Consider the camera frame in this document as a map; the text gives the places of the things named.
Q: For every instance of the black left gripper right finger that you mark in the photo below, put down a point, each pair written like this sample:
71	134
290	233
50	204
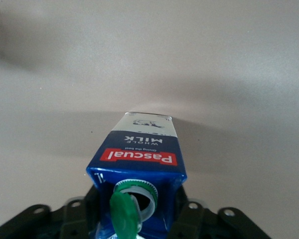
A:
214	226

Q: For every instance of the blue white milk carton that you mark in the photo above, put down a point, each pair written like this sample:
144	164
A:
139	149

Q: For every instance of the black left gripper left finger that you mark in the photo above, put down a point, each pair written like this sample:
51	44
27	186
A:
52	224

